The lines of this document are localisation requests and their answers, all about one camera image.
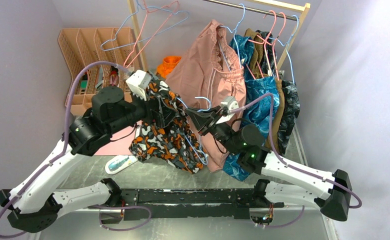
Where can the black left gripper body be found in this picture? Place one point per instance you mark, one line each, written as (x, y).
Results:
(140, 110)

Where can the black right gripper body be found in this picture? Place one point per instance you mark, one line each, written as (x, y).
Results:
(221, 130)

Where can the light blue wire hanger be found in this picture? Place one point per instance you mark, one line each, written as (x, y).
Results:
(200, 149)

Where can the orange camouflage shorts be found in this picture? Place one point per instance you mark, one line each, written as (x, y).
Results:
(174, 143)

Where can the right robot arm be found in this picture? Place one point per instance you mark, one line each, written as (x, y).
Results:
(329, 192)

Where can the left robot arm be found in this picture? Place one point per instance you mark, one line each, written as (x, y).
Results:
(35, 204)

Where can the pink hanging shorts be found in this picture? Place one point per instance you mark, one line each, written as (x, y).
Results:
(209, 68)

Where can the blue leaf print shorts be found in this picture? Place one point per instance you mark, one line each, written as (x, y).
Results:
(259, 113)

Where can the dark leaf print shorts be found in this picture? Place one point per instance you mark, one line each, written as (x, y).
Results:
(290, 114)

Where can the brown hanging shorts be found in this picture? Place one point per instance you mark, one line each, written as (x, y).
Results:
(264, 60)

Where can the pink mat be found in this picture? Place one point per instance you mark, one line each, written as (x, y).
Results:
(121, 141)

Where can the orange knitted object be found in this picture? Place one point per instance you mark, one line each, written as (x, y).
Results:
(167, 66)

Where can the white teal stapler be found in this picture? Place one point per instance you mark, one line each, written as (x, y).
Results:
(119, 163)

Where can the peach desk organizer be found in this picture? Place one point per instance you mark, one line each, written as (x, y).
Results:
(83, 46)

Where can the wooden clothes rack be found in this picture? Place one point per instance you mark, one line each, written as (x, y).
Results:
(210, 71)

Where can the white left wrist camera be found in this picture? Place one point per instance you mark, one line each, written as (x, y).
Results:
(138, 83)

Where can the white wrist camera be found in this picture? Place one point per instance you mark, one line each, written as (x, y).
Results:
(138, 83)
(229, 104)

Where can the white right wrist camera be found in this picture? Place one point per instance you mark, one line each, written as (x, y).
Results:
(229, 104)

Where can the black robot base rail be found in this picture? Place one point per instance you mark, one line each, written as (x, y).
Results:
(194, 203)

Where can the pink empty wire hanger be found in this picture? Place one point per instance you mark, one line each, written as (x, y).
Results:
(154, 20)

